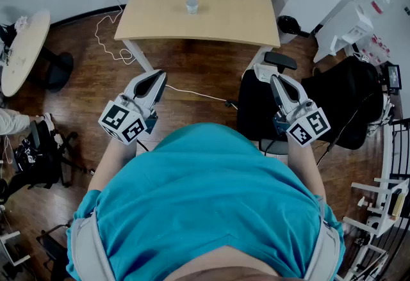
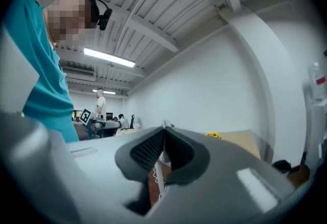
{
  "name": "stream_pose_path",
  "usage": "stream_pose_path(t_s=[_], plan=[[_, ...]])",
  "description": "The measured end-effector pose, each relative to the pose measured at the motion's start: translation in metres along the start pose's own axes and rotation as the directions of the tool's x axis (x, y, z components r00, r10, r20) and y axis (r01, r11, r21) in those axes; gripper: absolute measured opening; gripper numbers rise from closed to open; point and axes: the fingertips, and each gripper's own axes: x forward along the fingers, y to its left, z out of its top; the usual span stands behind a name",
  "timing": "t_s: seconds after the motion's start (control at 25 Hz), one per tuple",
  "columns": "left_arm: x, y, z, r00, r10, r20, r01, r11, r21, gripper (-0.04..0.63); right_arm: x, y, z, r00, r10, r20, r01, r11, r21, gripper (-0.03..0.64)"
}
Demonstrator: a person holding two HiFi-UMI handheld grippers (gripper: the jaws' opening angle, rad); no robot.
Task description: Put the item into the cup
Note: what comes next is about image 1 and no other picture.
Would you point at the black metal railing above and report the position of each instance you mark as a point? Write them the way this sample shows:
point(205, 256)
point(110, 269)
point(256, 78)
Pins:
point(402, 145)

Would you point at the black stool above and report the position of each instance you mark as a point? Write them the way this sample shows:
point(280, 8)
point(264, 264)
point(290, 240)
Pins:
point(54, 247)

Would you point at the person's teal shirt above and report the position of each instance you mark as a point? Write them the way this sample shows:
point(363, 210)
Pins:
point(205, 193)

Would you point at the person's neck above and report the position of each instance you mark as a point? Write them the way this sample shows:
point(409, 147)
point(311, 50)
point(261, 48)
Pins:
point(224, 260)

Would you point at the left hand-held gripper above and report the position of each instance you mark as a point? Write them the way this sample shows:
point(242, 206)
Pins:
point(121, 122)

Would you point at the person's left forearm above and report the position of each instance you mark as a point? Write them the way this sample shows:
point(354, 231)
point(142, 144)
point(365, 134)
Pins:
point(112, 161)

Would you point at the person's right forearm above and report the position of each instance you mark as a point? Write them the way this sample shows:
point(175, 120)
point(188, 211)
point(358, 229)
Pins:
point(304, 167)

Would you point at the white shelf frame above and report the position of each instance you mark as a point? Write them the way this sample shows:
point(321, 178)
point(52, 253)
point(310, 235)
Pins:
point(381, 209)

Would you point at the round table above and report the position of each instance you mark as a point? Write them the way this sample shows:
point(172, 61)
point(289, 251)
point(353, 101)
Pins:
point(25, 55)

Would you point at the white metal frame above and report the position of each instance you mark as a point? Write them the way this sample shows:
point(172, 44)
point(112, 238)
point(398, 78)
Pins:
point(13, 251)

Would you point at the black office chair with armrest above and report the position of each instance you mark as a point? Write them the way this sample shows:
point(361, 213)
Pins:
point(346, 103)

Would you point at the black device with screen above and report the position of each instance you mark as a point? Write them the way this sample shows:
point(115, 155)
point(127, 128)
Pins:
point(393, 77)

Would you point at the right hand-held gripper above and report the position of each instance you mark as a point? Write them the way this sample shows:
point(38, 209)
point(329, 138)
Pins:
point(309, 127)

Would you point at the white cabinet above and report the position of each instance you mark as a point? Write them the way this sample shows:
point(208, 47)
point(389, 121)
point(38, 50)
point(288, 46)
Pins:
point(349, 27)

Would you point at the pale pink flower bunch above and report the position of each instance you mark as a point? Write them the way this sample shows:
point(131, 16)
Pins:
point(21, 23)

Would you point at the black swivel office chair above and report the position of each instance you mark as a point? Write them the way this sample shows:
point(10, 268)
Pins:
point(41, 158)

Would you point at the white table leg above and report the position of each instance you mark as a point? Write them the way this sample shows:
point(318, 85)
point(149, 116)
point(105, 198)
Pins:
point(139, 55)
point(257, 60)

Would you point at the black round table base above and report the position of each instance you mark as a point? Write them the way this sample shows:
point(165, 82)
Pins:
point(59, 71)

